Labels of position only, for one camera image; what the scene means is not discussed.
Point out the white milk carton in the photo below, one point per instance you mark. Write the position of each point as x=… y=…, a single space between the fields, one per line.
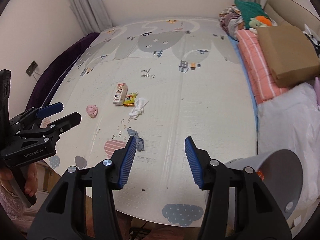
x=120 y=94

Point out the red plastic bag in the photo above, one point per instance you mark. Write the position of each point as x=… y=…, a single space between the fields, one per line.
x=260 y=174

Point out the patterned foam play mat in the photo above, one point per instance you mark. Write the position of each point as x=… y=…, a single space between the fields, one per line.
x=191 y=75

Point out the orange green plush toy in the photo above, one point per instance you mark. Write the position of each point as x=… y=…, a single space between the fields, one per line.
x=259 y=21

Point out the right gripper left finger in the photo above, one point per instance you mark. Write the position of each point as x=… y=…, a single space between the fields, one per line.
x=63 y=215

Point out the grey curtain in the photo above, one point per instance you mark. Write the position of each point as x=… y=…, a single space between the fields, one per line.
x=92 y=15

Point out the pink sock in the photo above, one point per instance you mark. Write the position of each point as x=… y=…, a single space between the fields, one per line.
x=92 y=111

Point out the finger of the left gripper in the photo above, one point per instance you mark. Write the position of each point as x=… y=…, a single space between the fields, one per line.
x=54 y=129
x=32 y=116

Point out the patterned folded blanket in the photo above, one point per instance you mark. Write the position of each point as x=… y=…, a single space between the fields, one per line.
x=231 y=21

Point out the green knitted cloth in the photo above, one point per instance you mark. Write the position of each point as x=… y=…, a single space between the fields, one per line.
x=249 y=9

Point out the purple bed sheet edge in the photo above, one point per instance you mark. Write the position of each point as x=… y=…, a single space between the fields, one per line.
x=55 y=70

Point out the pink striped folded blanket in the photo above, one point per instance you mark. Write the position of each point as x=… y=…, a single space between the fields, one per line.
x=262 y=83

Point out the brown paper bag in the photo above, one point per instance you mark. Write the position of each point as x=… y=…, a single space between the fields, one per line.
x=289 y=55

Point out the yellow snack packet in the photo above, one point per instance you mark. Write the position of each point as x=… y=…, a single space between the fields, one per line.
x=130 y=100

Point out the grey metal trash bin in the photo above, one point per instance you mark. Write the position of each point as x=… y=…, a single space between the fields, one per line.
x=283 y=178

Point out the large white plastic bag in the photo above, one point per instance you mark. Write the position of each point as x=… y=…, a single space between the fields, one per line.
x=291 y=121

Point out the grey sock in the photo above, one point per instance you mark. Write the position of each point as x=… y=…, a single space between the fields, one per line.
x=139 y=140

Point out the pink puffer jacket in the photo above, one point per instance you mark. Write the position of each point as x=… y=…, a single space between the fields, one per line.
x=316 y=87

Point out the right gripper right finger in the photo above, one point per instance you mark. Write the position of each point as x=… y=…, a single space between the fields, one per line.
x=257 y=214

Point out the wall socket left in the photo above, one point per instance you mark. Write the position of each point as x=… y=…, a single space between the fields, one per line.
x=31 y=69

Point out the beige headboard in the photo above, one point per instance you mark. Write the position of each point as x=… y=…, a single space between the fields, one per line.
x=289 y=12

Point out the crumpled white tissue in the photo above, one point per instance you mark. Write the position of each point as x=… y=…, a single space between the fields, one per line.
x=140 y=103

